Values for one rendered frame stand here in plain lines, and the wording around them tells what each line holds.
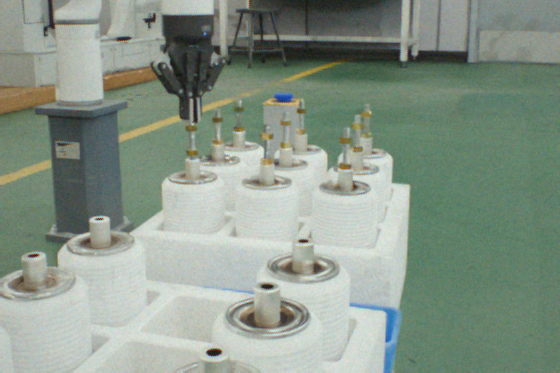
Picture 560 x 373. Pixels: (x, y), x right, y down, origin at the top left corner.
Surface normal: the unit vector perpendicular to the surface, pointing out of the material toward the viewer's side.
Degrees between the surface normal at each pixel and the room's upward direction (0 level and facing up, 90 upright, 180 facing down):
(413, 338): 0
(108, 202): 90
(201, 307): 90
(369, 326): 0
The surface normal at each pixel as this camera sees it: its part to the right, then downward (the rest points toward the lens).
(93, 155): 0.41, 0.18
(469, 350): 0.00, -0.97
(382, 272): -0.25, 0.22
